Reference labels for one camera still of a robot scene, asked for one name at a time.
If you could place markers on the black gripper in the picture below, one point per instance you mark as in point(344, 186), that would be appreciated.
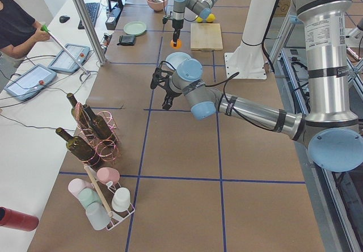
point(171, 89)
point(177, 25)

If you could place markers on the orange fruit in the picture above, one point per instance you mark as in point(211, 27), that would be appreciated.
point(176, 44)

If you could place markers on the light blue plate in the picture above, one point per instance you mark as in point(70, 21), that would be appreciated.
point(176, 58)

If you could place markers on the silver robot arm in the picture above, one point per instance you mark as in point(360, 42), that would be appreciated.
point(202, 9)
point(328, 130)

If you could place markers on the pale green plate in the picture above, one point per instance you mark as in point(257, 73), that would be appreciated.
point(135, 28)

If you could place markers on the lower yellow lemon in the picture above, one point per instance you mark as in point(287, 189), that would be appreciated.
point(199, 20)

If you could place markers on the yellow lemon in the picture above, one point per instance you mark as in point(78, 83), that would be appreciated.
point(199, 20)
point(210, 18)

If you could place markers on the wooden cutting board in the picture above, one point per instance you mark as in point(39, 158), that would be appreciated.
point(206, 37)

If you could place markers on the pink plastic bowl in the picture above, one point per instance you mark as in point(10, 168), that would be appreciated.
point(157, 6)

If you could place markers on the upper yellow lemon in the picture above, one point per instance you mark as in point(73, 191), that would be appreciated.
point(210, 18)

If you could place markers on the grey folded cloth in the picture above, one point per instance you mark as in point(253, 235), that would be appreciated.
point(127, 40)

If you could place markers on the black computer box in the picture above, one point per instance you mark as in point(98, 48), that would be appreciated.
point(112, 18)

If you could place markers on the dark green wine bottle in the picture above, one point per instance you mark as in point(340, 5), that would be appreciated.
point(99, 126)

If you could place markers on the black keyboard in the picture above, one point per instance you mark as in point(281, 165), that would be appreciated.
point(93, 11)

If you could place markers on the pink cup on rack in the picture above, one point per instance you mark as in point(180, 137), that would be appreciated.
point(108, 174)

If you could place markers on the white cup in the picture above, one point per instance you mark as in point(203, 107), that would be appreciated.
point(121, 200)

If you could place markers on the far teach pendant tablet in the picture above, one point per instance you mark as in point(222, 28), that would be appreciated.
point(63, 63)

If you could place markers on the teach pendant tablet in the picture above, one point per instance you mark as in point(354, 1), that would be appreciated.
point(63, 63)
point(31, 82)

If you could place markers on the black computer mouse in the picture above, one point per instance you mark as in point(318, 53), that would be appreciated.
point(64, 18)

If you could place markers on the mint green cup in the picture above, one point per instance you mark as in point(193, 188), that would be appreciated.
point(88, 196)

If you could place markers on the pale pink cup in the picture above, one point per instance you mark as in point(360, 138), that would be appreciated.
point(76, 185)

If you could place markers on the metal grabber stick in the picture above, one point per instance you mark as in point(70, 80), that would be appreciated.
point(85, 72)

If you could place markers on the light grey cup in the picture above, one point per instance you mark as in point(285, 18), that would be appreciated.
point(97, 216)

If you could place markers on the near teach pendant tablet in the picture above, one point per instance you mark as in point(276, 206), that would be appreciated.
point(31, 82)

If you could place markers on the person in black shirt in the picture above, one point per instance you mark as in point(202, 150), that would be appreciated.
point(19, 32)

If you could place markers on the red cylinder bottle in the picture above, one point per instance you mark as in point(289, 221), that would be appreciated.
point(18, 220)

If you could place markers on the copper wire wine rack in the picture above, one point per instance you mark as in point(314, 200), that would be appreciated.
point(106, 147)

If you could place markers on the white wire cup rack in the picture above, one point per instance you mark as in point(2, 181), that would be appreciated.
point(108, 191)

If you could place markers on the aluminium frame post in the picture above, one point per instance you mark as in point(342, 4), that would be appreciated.
point(90, 30)

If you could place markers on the wooden rack handle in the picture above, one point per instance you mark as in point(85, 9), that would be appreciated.
point(94, 181)

